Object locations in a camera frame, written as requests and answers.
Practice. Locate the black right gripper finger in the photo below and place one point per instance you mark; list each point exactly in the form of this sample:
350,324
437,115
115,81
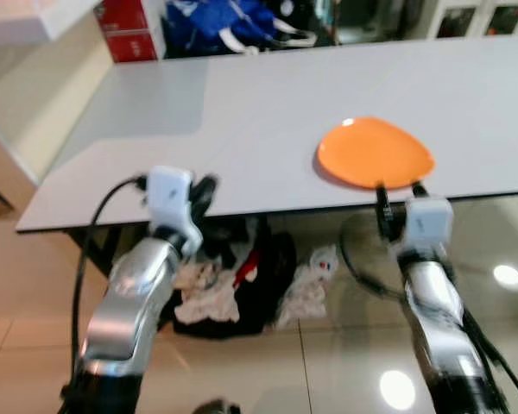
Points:
420,190
382,195

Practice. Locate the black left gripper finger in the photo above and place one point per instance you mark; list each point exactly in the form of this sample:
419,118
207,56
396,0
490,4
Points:
209,188

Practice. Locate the orange plate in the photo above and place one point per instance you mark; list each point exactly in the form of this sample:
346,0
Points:
371,153

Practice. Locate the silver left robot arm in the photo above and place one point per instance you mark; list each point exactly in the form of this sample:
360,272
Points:
129,302

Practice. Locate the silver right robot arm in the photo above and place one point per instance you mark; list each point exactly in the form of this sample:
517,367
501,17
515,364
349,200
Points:
432,302

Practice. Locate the crumpled white cloth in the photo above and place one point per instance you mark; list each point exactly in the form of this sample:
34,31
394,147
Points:
205,289

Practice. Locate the red white cardboard box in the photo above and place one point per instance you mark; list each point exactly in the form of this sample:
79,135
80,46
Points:
131,47
123,15

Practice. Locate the white glass door cabinet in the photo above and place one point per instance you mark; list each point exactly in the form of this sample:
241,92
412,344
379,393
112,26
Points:
483,19

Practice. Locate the dark robot foot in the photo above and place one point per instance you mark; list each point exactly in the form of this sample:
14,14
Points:
217,407

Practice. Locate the white beige counter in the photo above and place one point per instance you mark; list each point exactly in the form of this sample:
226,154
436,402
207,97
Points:
22,78

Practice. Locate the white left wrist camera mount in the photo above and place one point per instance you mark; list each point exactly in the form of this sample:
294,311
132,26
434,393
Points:
168,194

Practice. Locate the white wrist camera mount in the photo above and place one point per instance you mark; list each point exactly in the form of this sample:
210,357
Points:
429,222
168,194

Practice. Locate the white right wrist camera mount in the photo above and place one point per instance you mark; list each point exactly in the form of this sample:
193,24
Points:
429,222

